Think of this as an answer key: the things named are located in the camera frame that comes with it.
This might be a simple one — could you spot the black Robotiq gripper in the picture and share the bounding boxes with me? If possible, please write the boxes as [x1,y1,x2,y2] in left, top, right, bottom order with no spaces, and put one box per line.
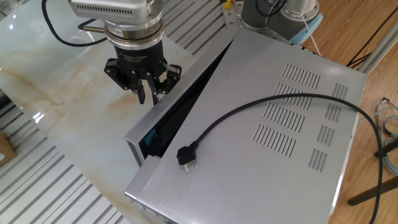
[103,41,183,106]

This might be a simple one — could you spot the silver microwave door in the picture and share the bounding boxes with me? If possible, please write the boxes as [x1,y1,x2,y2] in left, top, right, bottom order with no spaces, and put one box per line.
[123,26,240,169]

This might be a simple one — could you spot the wooden block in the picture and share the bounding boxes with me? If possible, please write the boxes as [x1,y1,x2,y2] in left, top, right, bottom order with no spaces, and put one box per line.
[0,130,17,167]

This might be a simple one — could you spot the glossy marble pattern sheet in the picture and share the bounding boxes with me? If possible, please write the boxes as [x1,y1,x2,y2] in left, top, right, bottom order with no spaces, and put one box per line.
[0,0,203,224]

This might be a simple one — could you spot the silver microwave body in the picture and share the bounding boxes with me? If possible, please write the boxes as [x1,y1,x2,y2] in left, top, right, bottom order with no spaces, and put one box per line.
[124,27,368,224]

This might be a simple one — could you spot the thin white cable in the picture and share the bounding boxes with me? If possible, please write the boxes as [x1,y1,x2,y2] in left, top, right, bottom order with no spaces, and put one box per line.
[299,14,322,57]

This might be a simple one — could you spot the coloured wire bundle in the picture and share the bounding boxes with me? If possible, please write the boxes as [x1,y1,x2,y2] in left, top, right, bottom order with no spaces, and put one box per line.
[357,97,398,177]

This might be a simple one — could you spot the black floor cables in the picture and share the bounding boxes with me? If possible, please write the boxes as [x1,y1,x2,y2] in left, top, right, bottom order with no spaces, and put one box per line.
[346,5,398,69]

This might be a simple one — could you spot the black power cord with plug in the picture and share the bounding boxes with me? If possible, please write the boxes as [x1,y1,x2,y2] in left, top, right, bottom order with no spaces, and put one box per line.
[176,93,385,224]

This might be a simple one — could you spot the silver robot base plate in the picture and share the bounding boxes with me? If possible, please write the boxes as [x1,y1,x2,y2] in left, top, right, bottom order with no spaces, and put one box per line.
[221,0,247,32]

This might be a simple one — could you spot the aluminium profile post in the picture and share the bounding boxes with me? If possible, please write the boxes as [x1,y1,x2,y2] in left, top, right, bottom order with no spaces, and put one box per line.
[357,20,398,75]

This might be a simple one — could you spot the dark wooden furniture legs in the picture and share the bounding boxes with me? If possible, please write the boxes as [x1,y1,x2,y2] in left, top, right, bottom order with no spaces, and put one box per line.
[347,141,398,207]

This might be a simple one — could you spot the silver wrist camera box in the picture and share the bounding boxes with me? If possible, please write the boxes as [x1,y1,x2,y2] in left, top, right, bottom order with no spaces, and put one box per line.
[68,0,156,28]

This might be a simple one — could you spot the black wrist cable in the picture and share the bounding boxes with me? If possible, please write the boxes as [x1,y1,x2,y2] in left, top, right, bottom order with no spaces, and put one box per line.
[41,0,108,48]

